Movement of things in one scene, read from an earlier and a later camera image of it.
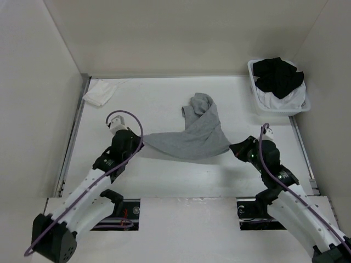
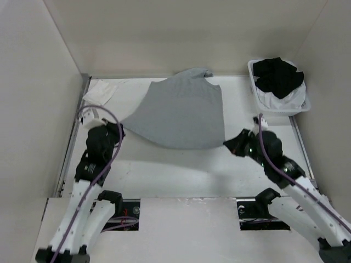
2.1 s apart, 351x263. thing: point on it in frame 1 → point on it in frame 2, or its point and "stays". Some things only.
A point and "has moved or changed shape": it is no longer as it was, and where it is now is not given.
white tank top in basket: (294, 99) stays
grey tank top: (203, 138) has moved or changed shape
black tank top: (276, 76) stays
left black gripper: (137, 141) → (114, 127)
